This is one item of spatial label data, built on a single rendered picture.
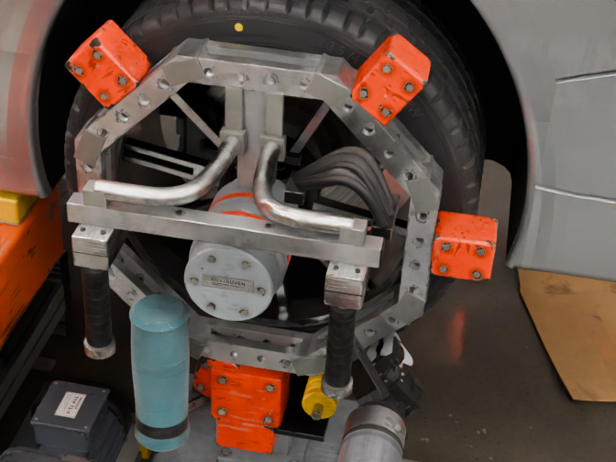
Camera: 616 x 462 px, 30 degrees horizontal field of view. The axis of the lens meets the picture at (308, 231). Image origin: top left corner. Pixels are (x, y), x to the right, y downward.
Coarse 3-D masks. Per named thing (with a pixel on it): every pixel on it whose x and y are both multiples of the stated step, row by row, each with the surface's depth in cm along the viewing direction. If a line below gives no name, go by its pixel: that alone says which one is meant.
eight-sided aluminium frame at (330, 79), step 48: (192, 48) 160; (240, 48) 161; (144, 96) 168; (336, 96) 157; (96, 144) 168; (384, 144) 160; (432, 192) 162; (432, 240) 167; (144, 288) 183; (192, 336) 186; (240, 336) 191; (288, 336) 188; (384, 336) 178
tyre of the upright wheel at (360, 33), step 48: (144, 0) 186; (192, 0) 166; (240, 0) 162; (288, 0) 161; (336, 0) 165; (384, 0) 172; (144, 48) 168; (288, 48) 163; (336, 48) 162; (432, 48) 171; (432, 96) 164; (432, 144) 168; (480, 144) 179; (432, 288) 182
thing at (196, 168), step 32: (160, 128) 202; (128, 160) 182; (160, 160) 182; (192, 160) 180; (160, 256) 192; (384, 256) 192; (288, 288) 199; (320, 288) 197; (384, 288) 184; (256, 320) 192; (288, 320) 191; (320, 320) 190
